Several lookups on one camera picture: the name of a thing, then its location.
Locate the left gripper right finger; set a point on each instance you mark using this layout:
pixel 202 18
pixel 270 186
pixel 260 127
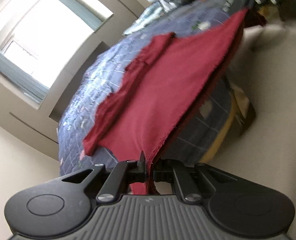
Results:
pixel 175 173

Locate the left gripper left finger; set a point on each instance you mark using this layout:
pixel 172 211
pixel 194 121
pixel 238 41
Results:
pixel 118 180

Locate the red knit sweater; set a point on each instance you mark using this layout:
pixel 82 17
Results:
pixel 171 102

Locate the blue plaid floral quilt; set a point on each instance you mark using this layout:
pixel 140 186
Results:
pixel 118 75

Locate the beige window sill cabinet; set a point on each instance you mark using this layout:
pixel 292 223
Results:
pixel 62 90

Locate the left beige wardrobe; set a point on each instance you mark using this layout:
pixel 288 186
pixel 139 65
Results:
pixel 19 117

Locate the left blue curtain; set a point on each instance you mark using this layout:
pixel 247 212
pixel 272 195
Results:
pixel 27 84

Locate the blue curtain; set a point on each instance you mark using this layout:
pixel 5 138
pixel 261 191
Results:
pixel 83 11
pixel 27 84

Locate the right blue curtain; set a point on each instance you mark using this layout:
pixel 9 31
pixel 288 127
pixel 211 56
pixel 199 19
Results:
pixel 83 11

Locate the light blue patterned pillow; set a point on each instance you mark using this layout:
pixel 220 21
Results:
pixel 150 14

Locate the window with white frame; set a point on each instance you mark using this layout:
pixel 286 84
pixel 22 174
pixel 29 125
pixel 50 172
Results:
pixel 43 35

